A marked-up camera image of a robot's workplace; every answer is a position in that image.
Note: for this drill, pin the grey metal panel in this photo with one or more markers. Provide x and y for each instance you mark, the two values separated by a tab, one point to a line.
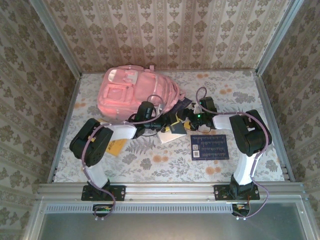
175	227

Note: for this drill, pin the dark blue book white print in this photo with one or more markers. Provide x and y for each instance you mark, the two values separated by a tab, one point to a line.
210	147

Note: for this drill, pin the yellow book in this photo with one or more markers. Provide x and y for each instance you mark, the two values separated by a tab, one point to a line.
116	147

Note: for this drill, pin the aluminium table side rail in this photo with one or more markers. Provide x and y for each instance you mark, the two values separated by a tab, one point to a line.
265	100
72	100

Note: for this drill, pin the plain dark blue notebook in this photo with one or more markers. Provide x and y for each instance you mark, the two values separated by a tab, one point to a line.
175	137

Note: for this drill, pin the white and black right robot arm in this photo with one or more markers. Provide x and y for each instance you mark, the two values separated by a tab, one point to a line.
243	170

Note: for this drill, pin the pink backpack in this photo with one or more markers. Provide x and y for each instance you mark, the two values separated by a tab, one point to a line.
130	95

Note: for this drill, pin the black connector board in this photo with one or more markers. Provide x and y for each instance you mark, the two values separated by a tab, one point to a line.
102	210
240	210

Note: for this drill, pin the long aluminium base rail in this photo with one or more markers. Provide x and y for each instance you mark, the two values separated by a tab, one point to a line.
170	191

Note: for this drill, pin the aluminium frame post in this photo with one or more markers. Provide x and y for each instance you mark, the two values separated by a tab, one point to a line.
275	37
60	37

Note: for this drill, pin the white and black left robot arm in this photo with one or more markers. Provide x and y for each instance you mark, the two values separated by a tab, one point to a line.
96	175

